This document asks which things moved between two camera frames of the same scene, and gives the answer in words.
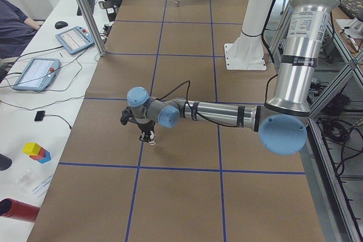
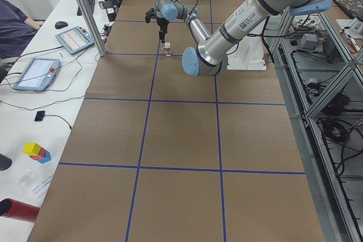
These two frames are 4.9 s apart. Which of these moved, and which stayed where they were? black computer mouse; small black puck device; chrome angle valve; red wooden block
Moved: chrome angle valve
Stayed: red wooden block; small black puck device; black computer mouse
